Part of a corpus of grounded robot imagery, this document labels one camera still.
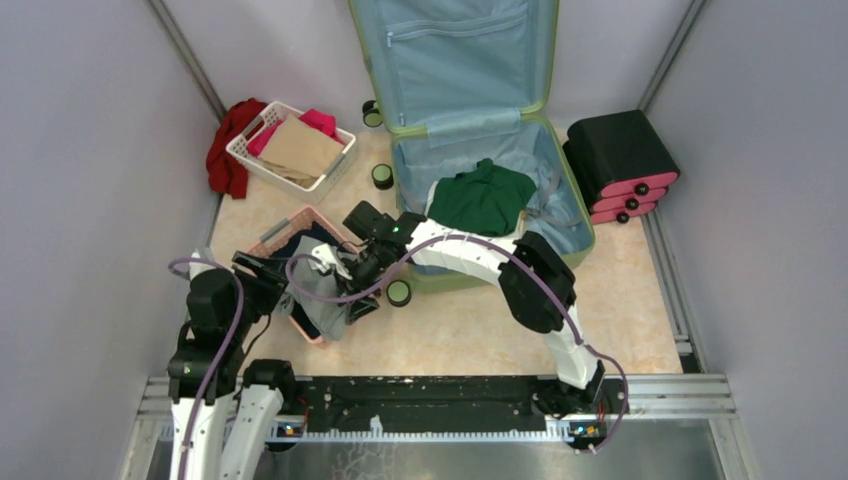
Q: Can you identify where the pink plastic basket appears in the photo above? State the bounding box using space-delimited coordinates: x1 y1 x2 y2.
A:
247 205 359 347

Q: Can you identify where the tan folded cloth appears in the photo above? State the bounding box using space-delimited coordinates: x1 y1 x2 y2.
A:
258 116 344 189

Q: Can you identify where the grey garment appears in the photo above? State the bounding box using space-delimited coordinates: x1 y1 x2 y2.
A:
274 235 359 342

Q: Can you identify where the right aluminium corner post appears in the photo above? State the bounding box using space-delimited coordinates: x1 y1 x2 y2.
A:
638 0 709 112

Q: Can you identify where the left aluminium corner post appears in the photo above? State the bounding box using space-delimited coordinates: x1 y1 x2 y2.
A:
144 0 227 122

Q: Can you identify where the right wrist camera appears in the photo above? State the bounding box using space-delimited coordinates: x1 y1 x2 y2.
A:
307 244 353 281

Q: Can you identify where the red cloth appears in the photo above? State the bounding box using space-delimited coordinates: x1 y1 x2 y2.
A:
205 98 267 200

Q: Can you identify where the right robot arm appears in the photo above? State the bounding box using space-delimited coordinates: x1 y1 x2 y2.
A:
343 201 605 402

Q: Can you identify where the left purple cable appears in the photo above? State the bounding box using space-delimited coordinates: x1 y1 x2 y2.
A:
167 256 246 480

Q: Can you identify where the black and pink storage stack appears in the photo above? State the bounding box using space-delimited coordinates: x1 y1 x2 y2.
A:
563 109 681 225

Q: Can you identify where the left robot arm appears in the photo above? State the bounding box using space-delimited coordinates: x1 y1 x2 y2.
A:
167 252 296 479

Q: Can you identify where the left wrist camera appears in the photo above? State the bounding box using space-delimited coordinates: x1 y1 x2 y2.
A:
188 247 214 280

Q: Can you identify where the white garment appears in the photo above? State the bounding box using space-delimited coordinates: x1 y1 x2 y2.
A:
423 180 440 217

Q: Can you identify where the aluminium corner post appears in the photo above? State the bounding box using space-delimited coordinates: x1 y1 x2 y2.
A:
638 0 709 112
144 0 227 122

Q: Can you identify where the magenta cloth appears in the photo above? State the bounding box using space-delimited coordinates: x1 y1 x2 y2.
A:
247 109 344 156

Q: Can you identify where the green hard-shell suitcase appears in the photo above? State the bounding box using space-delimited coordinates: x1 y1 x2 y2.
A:
349 0 596 269

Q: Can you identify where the green garment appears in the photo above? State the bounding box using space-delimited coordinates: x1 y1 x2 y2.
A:
428 158 537 237

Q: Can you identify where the navy blue garment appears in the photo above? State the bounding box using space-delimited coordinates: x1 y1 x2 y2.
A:
270 222 350 341

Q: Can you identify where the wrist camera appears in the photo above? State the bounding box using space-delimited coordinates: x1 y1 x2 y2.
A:
307 244 353 281
188 247 214 280

